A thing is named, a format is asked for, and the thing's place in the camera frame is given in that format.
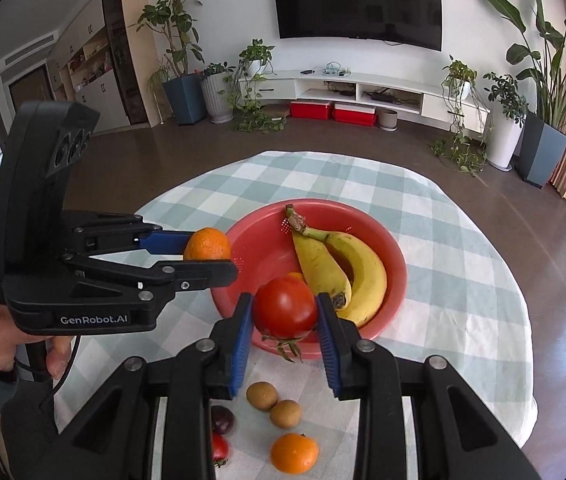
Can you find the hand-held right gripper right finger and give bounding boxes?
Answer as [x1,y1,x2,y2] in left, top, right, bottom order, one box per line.
[316,294,538,480]

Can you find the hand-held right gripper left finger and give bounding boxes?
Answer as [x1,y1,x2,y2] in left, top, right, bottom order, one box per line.
[38,292,254,480]

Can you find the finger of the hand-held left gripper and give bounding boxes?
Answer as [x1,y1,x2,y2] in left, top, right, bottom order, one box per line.
[62,254,240,311]
[65,211,197,257]

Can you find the brown kiwi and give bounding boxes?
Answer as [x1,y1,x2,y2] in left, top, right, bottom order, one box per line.
[269,399,302,429]
[246,381,280,411]

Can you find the red tomato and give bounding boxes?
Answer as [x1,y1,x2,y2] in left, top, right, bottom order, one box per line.
[211,432,230,468]
[253,276,318,363]

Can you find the red plastic bowl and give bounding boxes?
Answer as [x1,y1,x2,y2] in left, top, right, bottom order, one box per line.
[210,199,408,356]

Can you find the dark purple plum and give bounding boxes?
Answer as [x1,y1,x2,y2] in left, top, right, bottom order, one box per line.
[211,405,236,436]

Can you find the curved yellow banana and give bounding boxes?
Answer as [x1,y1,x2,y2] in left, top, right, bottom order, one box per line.
[303,230,388,328]

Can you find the straight yellow banana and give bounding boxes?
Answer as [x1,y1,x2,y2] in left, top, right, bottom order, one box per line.
[283,204,352,309]

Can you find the dark wooden door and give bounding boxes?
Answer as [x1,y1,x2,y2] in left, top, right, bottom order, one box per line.
[9,66,56,111]

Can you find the leafy plant in blue pot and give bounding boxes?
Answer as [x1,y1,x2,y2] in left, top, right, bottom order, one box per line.
[130,0,208,126]

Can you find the green white checked tablecloth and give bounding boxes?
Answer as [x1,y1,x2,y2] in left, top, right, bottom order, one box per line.
[53,150,538,480]

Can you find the plant in white ribbed pot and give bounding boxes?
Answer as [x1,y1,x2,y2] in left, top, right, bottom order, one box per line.
[199,62,236,124]

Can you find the dark tall cabinet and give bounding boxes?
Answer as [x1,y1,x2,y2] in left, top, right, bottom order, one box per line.
[100,0,150,128]

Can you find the white television cabinet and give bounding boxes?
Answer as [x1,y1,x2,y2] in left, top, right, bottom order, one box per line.
[253,71,492,133]

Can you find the red storage box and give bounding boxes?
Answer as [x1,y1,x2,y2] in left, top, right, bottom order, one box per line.
[290,101,334,120]
[333,103,378,127]

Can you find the trailing pothos in white pot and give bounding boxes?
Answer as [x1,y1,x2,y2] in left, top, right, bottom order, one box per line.
[223,38,288,135]
[430,55,488,176]

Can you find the black power strip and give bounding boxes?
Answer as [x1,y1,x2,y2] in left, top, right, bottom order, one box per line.
[365,90,406,106]

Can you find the plant in tall white pot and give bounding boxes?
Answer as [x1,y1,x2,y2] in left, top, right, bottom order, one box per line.
[483,72,528,171]

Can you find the large-leaf plant in dark pot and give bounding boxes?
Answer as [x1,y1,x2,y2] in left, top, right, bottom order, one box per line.
[477,0,566,190]

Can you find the white wall cabinet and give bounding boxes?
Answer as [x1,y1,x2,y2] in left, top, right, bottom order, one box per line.
[45,0,134,133]

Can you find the black cable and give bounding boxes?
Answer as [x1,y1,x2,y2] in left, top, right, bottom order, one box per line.
[38,334,82,406]

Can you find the black wall television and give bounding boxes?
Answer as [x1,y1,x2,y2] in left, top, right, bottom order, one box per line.
[271,0,444,51]

